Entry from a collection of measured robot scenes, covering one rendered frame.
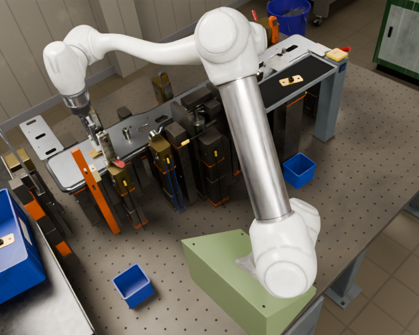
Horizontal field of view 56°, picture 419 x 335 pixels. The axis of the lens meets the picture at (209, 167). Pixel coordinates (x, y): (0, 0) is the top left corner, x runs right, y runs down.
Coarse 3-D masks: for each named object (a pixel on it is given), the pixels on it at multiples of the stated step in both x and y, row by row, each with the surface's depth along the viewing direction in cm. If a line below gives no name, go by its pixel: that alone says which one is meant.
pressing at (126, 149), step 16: (272, 48) 192; (304, 48) 190; (208, 80) 180; (176, 96) 175; (144, 112) 169; (160, 112) 168; (112, 128) 164; (128, 128) 163; (160, 128) 161; (80, 144) 159; (112, 144) 157; (128, 144) 156; (144, 144) 155; (48, 160) 155; (64, 160) 154; (96, 160) 152; (64, 176) 148; (80, 176) 147; (64, 192) 144
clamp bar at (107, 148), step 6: (96, 132) 132; (102, 132) 131; (102, 138) 130; (108, 138) 132; (102, 144) 132; (108, 144) 134; (102, 150) 135; (108, 150) 136; (108, 156) 138; (114, 156) 140; (108, 162) 140
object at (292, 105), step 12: (300, 96) 151; (276, 108) 156; (288, 108) 151; (300, 108) 156; (276, 120) 161; (288, 120) 156; (300, 120) 162; (276, 132) 166; (288, 132) 161; (276, 144) 171; (288, 144) 167; (288, 156) 173
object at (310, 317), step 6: (318, 300) 141; (312, 306) 140; (318, 306) 142; (306, 312) 139; (312, 312) 141; (318, 312) 149; (300, 318) 138; (306, 318) 139; (312, 318) 147; (318, 318) 156; (294, 324) 137; (300, 324) 137; (306, 324) 145; (312, 324) 154; (294, 330) 136; (300, 330) 143; (306, 330) 152; (312, 330) 162
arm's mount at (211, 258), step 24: (192, 240) 129; (216, 240) 137; (240, 240) 145; (192, 264) 133; (216, 264) 122; (216, 288) 128; (240, 288) 114; (264, 288) 120; (312, 288) 134; (240, 312) 124; (264, 312) 108; (288, 312) 123
